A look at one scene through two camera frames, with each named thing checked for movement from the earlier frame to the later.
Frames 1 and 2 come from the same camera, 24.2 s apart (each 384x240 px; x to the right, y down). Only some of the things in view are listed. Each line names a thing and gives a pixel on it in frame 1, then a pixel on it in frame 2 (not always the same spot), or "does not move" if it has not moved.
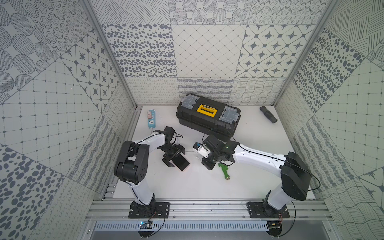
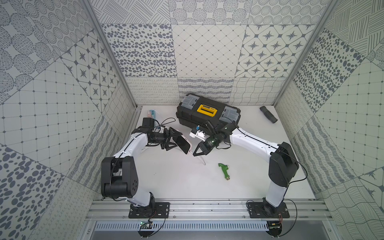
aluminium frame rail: [210, 209] does not move
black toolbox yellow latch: [207, 117] does not move
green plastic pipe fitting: [224, 168] does not move
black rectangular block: [268, 114] does not move
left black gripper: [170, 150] -> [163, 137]
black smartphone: [180, 161] -> [183, 144]
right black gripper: [205, 162] -> [205, 150]
